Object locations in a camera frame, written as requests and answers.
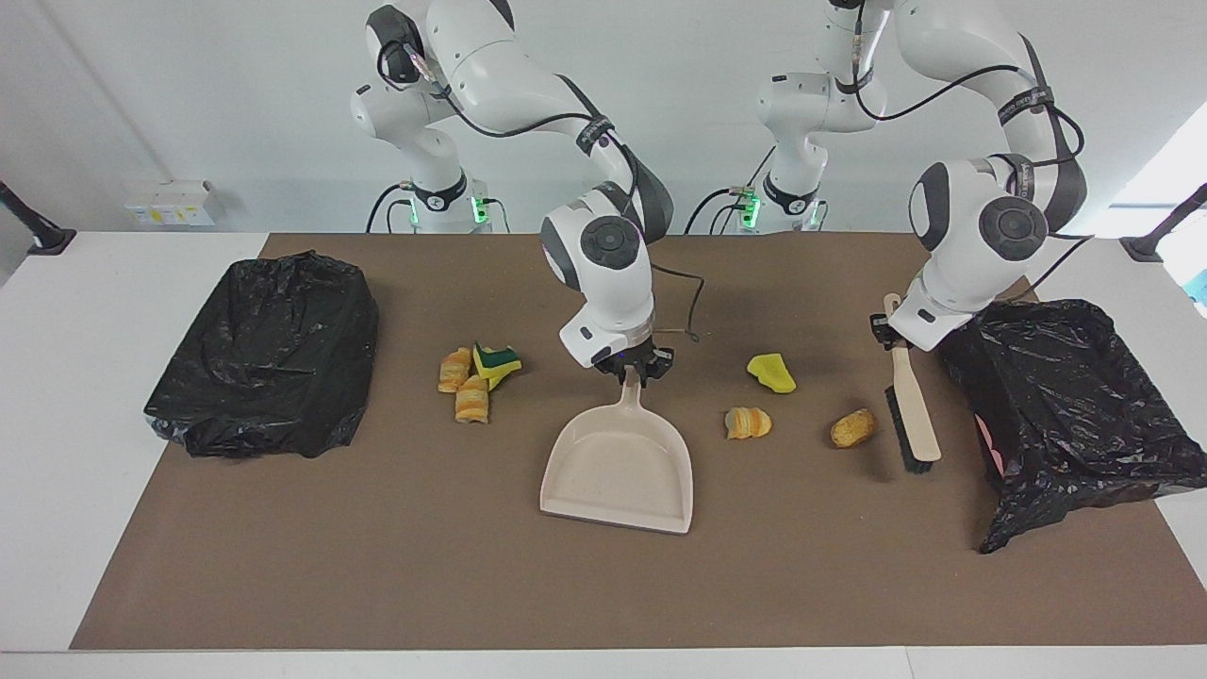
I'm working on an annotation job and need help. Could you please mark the black base cable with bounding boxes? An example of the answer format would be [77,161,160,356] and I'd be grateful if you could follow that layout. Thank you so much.
[686,187,755,235]
[366,184,416,234]

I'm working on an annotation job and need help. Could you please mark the curled green yellow sponge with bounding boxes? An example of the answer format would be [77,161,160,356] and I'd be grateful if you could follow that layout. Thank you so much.
[472,341,523,392]

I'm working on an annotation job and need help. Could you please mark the striped orange pastry roll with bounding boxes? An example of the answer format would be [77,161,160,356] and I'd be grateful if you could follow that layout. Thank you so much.
[438,346,474,394]
[454,374,491,425]

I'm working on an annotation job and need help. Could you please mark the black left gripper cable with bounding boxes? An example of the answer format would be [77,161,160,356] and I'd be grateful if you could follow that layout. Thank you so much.
[849,0,1095,289]

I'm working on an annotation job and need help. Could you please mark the beige hand brush black bristles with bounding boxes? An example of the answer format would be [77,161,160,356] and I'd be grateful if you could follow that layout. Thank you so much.
[883,292,943,475]

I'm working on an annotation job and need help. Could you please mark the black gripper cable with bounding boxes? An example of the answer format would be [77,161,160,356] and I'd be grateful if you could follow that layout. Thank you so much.
[377,38,706,343]
[849,0,1095,289]

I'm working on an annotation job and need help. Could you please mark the white wall socket box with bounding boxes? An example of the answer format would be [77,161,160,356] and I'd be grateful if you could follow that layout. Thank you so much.
[124,181,216,227]

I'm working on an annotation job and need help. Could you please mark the brown bread roll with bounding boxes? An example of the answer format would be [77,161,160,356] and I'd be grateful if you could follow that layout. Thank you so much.
[830,407,878,450]

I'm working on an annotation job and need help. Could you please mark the beige plastic dustpan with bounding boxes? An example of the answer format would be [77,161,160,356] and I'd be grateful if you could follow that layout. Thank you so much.
[538,377,695,536]

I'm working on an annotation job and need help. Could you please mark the black plastic trash bag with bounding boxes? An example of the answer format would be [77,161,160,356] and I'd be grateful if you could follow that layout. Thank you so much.
[937,299,1207,555]
[143,250,380,460]

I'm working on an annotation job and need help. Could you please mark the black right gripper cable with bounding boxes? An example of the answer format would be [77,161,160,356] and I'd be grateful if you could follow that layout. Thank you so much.
[377,38,706,343]

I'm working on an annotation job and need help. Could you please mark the striped croissant piece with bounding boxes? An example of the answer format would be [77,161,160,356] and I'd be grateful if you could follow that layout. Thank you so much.
[724,406,773,441]

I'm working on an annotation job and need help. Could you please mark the brown table mat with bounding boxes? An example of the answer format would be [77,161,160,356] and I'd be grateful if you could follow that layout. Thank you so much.
[71,232,1207,652]

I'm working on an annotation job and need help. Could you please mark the small yellow green sponge piece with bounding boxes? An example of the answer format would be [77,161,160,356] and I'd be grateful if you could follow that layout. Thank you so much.
[746,353,798,395]

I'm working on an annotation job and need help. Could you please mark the pink plastic bin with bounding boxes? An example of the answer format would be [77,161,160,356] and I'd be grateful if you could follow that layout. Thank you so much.
[977,413,1002,480]

